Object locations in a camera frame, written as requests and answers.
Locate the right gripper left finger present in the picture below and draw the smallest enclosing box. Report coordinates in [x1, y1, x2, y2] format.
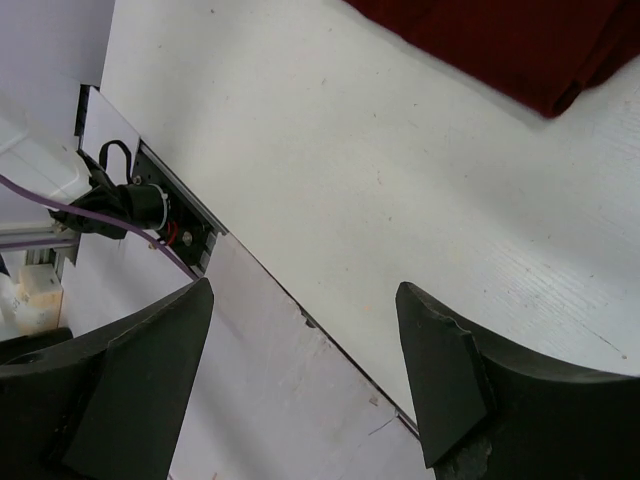
[1, 278, 214, 479]

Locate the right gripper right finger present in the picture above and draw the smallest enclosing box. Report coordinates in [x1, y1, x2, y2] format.
[395, 282, 639, 479]

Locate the dark red t shirt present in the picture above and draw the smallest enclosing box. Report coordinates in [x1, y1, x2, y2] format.
[351, 0, 639, 118]

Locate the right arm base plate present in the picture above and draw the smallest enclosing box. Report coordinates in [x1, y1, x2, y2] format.
[132, 141, 228, 276]

